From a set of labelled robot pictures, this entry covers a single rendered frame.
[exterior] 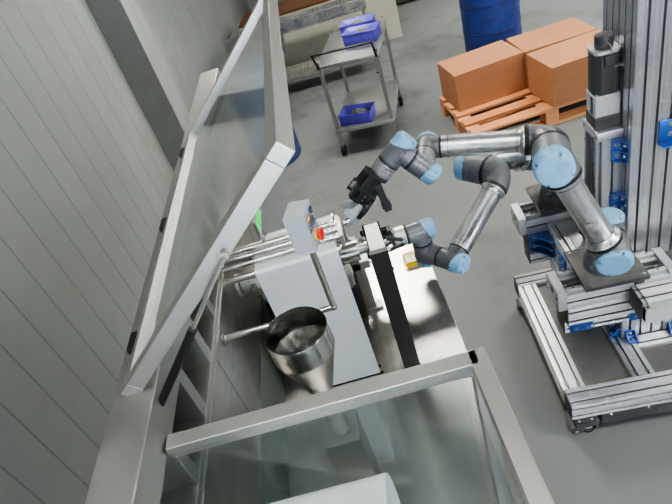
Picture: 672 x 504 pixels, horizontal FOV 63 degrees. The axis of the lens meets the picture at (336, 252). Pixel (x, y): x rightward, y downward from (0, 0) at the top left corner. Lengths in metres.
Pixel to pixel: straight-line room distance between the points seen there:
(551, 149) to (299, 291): 0.84
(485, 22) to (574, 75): 1.64
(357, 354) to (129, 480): 1.01
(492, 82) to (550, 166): 3.32
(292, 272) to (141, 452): 0.75
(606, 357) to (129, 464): 2.19
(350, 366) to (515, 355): 1.37
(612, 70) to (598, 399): 1.30
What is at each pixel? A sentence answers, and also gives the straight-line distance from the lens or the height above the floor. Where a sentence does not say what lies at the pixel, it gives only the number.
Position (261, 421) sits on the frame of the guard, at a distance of 0.96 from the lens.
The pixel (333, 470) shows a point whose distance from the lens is 0.88.
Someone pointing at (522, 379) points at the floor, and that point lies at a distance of 2.92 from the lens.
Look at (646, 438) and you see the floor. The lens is 2.77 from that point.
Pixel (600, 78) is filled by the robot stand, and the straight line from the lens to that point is 2.10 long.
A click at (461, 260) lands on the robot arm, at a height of 1.04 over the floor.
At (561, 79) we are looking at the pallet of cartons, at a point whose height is 0.37.
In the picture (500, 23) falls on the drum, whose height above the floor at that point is 0.37.
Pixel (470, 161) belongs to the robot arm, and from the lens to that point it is 2.18.
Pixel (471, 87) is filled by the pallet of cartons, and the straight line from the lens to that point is 4.96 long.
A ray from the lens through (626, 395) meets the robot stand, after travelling 2.60.
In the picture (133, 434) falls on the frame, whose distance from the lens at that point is 0.99.
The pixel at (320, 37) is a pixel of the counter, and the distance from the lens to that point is 7.70.
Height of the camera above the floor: 2.31
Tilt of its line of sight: 36 degrees down
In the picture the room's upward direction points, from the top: 20 degrees counter-clockwise
